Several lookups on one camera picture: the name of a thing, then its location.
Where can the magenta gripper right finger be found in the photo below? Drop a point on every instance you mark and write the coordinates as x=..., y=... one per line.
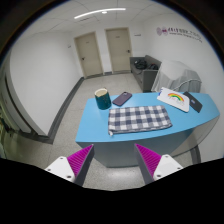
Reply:
x=154, y=166

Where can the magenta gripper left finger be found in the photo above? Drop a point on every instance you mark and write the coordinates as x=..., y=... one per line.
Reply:
x=73, y=168

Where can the blue white checkered towel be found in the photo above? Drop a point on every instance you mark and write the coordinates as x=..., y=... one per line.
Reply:
x=138, y=119

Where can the blue table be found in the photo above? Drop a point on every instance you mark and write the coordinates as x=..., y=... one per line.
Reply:
x=189, y=129

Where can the white rainbow board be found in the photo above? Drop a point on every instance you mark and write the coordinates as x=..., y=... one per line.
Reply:
x=174, y=99

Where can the purple smartphone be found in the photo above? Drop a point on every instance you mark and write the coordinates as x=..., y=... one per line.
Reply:
x=122, y=98

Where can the black tablet device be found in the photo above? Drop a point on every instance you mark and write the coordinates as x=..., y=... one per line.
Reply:
x=194, y=103

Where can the dark green mug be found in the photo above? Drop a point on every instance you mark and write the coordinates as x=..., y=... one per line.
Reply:
x=102, y=98

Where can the white cloth covered object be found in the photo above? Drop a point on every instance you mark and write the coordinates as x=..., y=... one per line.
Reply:
x=176, y=76

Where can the grey sofa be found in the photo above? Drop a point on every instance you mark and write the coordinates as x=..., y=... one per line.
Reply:
x=146, y=77

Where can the black bag on sofa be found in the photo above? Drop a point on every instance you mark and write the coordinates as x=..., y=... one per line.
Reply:
x=140, y=64

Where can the left beige door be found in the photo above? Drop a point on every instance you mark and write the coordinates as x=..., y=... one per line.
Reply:
x=88, y=54

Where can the beige door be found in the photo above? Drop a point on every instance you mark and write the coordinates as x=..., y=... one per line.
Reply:
x=119, y=48
x=88, y=54

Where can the right beige door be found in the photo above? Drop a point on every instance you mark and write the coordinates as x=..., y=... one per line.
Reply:
x=119, y=48

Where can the ceiling strip light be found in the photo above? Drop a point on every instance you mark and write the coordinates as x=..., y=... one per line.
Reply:
x=103, y=11

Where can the wall logo sign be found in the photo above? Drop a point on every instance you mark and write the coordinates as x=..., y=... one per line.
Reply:
x=163, y=31

